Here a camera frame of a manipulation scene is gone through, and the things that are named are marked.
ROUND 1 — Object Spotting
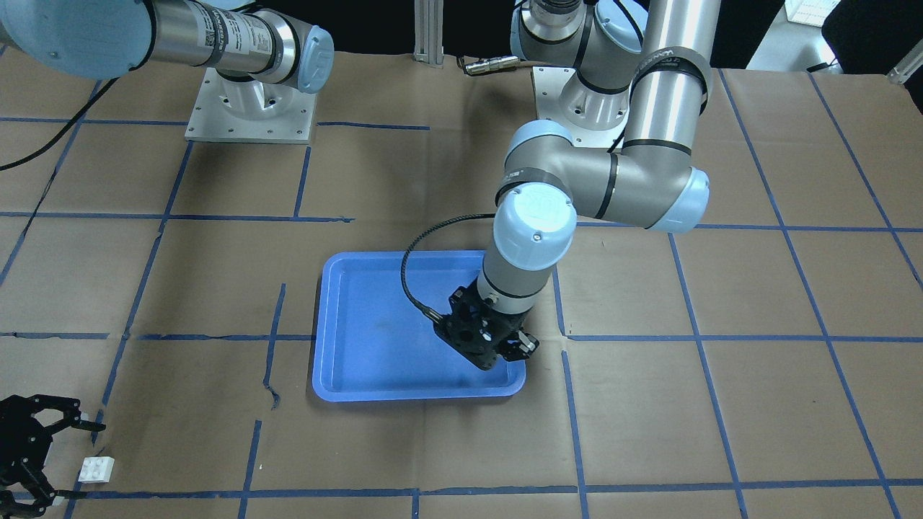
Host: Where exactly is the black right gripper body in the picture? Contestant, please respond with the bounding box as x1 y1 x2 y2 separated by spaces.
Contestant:
1 394 81 516

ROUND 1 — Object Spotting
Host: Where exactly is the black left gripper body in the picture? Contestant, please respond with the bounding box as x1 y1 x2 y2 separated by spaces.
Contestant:
434 285 538 371

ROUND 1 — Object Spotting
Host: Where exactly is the white block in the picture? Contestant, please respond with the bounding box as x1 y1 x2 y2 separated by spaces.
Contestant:
78 456 115 484

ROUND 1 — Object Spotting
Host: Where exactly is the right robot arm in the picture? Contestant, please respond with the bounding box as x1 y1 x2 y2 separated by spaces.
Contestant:
2 1 334 518

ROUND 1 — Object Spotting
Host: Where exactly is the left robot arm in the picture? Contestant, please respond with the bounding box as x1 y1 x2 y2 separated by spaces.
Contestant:
422 1 720 371

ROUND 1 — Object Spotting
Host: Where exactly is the blue plastic tray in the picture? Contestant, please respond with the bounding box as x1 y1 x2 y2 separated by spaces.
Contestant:
312 251 526 403

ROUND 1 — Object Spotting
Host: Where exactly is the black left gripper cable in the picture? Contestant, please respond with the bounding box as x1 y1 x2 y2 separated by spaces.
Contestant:
401 212 498 321

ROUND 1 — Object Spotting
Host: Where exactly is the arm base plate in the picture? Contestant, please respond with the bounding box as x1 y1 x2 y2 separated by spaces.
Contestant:
531 66 630 148
185 68 317 145

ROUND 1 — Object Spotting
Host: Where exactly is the aluminium frame post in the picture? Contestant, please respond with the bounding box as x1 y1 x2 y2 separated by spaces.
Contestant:
412 0 444 68

